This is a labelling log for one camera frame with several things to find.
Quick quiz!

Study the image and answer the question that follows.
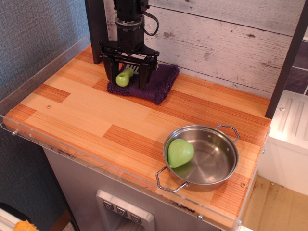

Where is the clear acrylic table guard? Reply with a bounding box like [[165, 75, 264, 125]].
[[4, 38, 271, 231]]

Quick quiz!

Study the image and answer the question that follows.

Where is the green handled grey spatula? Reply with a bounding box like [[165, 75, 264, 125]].
[[115, 64, 139, 87]]

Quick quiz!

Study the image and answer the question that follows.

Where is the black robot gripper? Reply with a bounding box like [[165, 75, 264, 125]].
[[99, 20, 159, 89]]

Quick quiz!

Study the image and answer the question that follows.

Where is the dark right vertical post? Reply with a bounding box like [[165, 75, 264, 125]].
[[265, 0, 308, 119]]

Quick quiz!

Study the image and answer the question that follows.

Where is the purple folded towel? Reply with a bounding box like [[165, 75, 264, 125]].
[[107, 64, 180, 105]]

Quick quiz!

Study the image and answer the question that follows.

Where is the green plastic pear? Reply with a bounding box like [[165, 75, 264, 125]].
[[167, 139, 194, 168]]

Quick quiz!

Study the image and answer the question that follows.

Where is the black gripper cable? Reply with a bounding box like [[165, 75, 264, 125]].
[[141, 12, 160, 37]]

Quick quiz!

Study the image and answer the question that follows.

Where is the silver dispenser panel with buttons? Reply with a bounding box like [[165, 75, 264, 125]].
[[96, 190, 155, 231]]

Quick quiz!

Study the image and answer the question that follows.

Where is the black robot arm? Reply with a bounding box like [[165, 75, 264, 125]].
[[99, 0, 159, 89]]

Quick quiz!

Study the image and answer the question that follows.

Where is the yellow orange cloth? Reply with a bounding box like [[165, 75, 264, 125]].
[[12, 220, 37, 231]]

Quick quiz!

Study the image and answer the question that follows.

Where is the white plastic container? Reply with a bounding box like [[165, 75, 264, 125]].
[[257, 90, 308, 195]]

